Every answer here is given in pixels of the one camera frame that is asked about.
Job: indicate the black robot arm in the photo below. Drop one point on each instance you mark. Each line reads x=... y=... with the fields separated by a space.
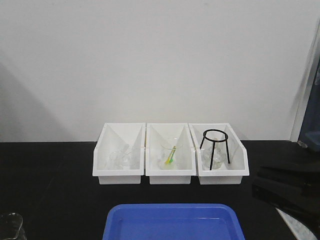
x=293 y=188

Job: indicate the glass beaker in middle bin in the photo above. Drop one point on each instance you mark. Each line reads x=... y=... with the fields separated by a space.
x=168 y=143

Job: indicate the white middle storage bin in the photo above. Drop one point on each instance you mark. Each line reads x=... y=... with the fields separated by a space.
x=185 y=156

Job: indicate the white storage bin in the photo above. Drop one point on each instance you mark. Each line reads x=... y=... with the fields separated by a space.
x=112 y=138
x=185 y=156
x=228 y=173

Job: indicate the yellow green plastic sticks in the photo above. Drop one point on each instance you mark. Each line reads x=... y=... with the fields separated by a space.
x=169 y=154

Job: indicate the white left storage bin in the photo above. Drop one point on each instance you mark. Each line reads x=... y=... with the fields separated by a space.
x=112 y=138

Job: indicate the glass flask in left bin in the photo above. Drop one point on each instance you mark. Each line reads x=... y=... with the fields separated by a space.
x=120 y=159

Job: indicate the glass flask under tripod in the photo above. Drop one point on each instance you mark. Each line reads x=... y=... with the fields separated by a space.
x=219 y=155

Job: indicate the white right storage bin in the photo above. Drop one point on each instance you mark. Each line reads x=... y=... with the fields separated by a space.
x=228 y=173

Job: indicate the blue plastic tray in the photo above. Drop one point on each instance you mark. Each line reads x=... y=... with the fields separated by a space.
x=172 y=221

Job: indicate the black wire tripod stand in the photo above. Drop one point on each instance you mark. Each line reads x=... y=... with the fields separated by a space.
x=214 y=143

